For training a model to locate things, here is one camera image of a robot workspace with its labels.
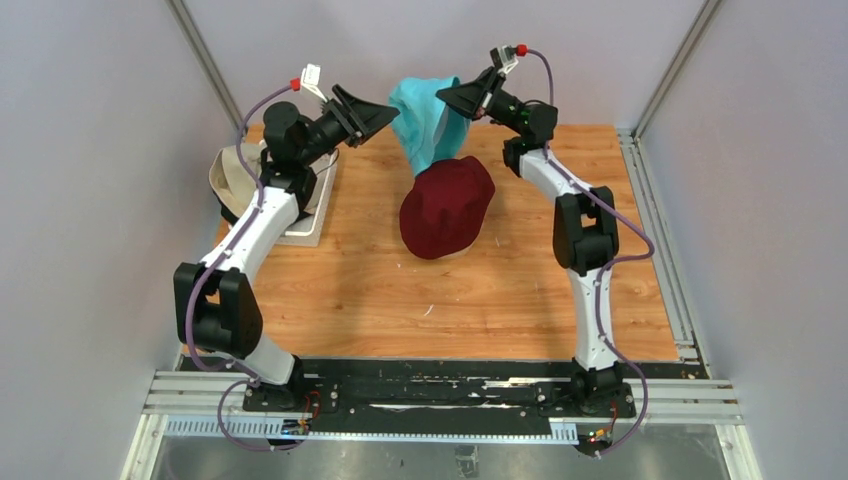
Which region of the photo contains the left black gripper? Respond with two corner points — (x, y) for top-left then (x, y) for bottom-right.
(296, 86), (397, 168)

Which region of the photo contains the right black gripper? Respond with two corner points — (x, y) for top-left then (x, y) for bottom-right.
(435, 67), (526, 136)

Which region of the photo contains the teal bucket hat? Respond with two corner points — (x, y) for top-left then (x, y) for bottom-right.
(389, 76), (471, 177)

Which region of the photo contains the maroon bucket hat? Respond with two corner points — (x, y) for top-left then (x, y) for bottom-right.
(398, 156), (496, 260)

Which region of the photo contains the beige bucket hat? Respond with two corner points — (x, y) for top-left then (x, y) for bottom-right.
(209, 142), (313, 223)

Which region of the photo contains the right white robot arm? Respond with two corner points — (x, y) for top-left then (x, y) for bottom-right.
(436, 67), (625, 417)

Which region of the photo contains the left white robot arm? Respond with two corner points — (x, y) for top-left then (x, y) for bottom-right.
(173, 85), (399, 413)

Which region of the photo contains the white perforated plastic basket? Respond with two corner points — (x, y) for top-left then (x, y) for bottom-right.
(276, 149), (339, 248)

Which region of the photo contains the wooden hat stand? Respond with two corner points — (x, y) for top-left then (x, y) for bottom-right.
(438, 242), (474, 260)

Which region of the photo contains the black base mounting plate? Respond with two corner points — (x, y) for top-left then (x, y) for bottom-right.
(178, 356), (710, 439)

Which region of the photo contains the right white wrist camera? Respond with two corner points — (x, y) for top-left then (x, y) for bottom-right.
(490, 45), (519, 77)

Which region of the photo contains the white slotted cable duct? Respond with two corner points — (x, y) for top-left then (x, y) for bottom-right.
(164, 415), (579, 446)

